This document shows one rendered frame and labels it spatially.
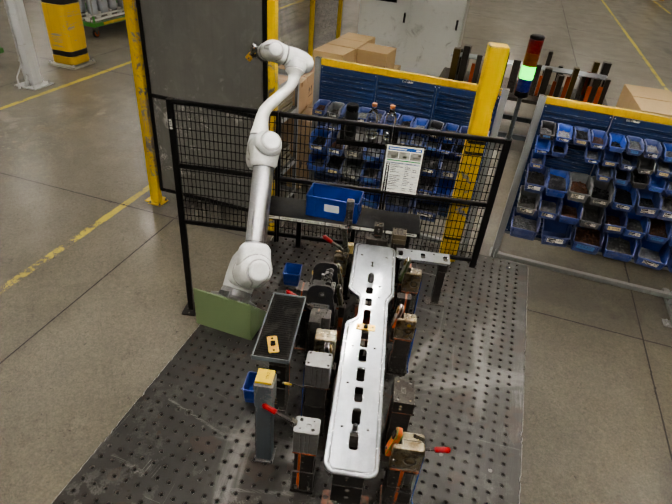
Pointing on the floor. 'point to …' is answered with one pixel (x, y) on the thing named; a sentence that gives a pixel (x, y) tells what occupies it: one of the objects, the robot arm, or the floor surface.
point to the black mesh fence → (303, 174)
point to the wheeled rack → (102, 18)
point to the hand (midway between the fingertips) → (253, 54)
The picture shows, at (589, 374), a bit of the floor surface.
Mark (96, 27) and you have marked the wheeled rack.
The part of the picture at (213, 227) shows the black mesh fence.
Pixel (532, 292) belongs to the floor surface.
